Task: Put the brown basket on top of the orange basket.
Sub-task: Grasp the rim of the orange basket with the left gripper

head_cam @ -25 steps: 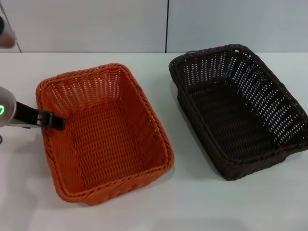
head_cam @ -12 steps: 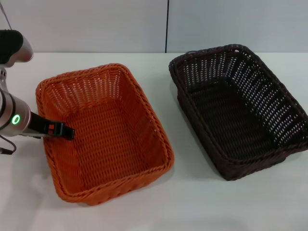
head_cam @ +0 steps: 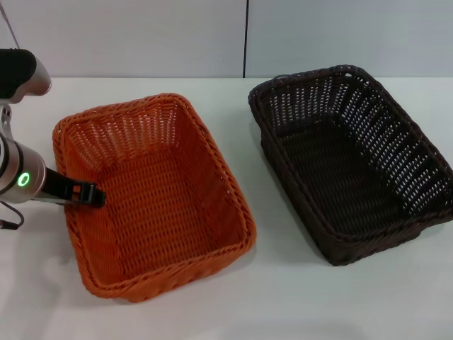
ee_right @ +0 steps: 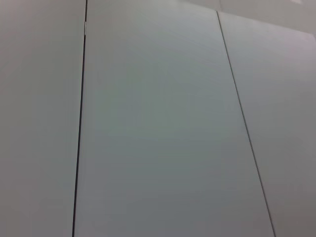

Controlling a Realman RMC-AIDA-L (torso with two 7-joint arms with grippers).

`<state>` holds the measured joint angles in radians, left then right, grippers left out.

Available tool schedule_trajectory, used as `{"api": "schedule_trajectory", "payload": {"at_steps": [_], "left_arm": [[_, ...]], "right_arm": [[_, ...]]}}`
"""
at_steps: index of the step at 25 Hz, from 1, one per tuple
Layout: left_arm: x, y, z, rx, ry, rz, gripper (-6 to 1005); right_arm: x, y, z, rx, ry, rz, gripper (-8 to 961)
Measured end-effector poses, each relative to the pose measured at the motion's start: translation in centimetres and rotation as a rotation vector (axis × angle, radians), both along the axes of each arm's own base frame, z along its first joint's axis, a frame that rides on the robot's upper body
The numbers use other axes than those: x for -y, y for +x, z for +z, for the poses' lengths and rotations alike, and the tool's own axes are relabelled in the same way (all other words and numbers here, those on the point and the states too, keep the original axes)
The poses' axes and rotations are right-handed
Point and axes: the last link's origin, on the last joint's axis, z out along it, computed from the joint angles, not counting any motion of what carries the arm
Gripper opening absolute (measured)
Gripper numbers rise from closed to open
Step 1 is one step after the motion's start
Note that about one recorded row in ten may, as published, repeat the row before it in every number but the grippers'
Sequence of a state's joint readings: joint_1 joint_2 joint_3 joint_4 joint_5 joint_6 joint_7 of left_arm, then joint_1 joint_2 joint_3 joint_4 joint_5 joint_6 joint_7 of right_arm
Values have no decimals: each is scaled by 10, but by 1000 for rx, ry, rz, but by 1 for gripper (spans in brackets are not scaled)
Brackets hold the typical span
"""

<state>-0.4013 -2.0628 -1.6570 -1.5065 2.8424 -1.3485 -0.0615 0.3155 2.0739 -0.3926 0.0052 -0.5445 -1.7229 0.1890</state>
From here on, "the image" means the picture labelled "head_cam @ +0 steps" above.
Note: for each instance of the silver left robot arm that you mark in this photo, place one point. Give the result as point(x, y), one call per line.
point(17, 166)

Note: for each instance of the orange woven plastic basket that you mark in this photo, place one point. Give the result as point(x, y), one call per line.
point(159, 212)

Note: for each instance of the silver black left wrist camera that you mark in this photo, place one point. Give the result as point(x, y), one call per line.
point(21, 71)

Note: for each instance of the dark brown woven basket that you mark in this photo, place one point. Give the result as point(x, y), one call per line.
point(336, 170)

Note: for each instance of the silver left camera mount bracket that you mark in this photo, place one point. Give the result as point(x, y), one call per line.
point(5, 118)

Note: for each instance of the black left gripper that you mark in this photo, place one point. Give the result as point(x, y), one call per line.
point(56, 184)

